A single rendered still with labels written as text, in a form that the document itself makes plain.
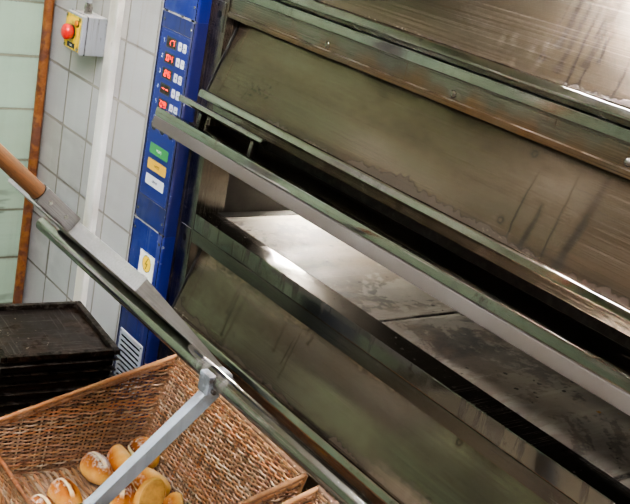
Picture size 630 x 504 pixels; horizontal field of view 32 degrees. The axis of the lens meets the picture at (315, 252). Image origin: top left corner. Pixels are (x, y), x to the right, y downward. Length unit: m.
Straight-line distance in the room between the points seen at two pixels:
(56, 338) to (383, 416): 0.92
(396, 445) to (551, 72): 0.74
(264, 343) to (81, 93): 1.03
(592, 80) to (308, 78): 0.72
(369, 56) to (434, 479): 0.77
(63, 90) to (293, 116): 1.11
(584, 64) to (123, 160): 1.47
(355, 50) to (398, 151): 0.23
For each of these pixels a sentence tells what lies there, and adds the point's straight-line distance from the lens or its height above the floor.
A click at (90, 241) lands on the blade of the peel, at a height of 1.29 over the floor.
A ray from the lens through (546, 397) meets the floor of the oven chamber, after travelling 1.95.
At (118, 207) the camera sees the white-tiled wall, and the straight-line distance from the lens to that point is 2.84.
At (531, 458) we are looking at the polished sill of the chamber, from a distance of 1.77.
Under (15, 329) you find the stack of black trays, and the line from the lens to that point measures 2.65.
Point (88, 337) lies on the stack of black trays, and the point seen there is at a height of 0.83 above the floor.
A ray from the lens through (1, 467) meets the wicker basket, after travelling 2.32.
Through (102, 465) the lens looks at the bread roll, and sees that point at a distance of 2.51.
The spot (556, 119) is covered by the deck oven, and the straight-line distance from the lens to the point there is 1.69.
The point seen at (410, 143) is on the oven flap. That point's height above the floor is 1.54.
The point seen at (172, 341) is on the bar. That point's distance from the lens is 1.87.
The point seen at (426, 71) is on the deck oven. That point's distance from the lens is 1.90.
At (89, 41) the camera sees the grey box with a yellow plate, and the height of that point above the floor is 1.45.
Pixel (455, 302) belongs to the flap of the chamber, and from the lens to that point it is 1.63.
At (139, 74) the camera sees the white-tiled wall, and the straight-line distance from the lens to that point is 2.74.
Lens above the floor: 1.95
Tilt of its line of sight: 19 degrees down
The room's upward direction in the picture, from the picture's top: 11 degrees clockwise
